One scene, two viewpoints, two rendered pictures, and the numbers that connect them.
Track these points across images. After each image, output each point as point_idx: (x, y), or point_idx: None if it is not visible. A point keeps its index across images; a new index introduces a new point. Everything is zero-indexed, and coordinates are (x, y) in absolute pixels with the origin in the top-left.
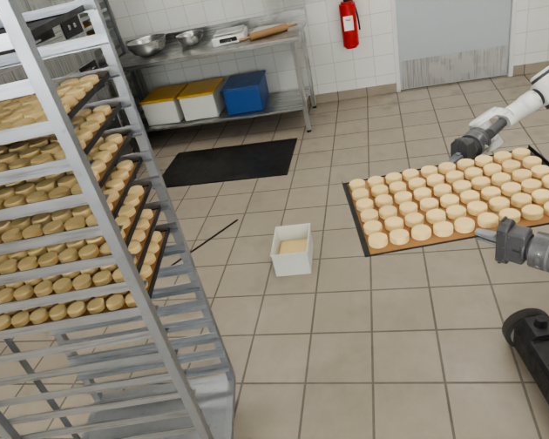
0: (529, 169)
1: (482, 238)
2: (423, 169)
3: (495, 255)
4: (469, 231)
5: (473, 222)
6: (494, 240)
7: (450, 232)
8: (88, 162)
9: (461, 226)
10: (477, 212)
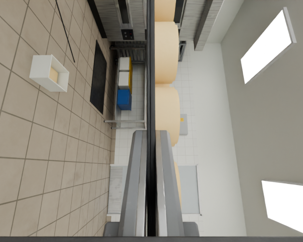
0: None
1: (146, 156)
2: None
3: (36, 239)
4: (161, 117)
5: (177, 140)
6: (164, 220)
7: (167, 57)
8: None
9: (177, 95)
10: None
